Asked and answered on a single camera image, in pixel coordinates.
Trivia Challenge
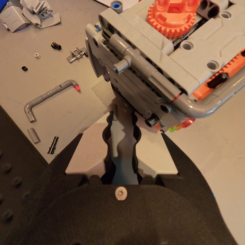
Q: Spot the grey track link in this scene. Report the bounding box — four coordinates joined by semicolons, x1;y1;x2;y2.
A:
67;47;87;63

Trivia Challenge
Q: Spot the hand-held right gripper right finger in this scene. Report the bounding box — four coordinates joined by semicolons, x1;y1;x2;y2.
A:
132;112;179;177

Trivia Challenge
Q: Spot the black perforated pad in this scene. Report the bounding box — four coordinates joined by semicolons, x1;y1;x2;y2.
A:
0;104;50;245

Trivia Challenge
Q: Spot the short grey brick tube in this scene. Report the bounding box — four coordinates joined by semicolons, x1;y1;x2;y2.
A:
27;128;41;144

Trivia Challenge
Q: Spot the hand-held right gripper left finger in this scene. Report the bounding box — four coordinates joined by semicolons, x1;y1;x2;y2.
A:
65;111;114;175

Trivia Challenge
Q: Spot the grey bent brick tube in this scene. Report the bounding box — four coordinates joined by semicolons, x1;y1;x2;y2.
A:
24;80;81;123

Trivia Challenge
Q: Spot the grey brick wing assembly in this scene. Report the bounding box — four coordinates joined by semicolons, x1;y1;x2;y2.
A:
20;0;61;29

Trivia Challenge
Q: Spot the black brick pin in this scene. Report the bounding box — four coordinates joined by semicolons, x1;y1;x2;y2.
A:
47;136;59;155

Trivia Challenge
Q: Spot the grey brick model orange gear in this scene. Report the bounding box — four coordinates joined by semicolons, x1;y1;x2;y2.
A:
85;0;245;134

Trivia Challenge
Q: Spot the grey curved brick panel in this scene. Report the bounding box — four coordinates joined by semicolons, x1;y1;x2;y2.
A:
0;6;31;33

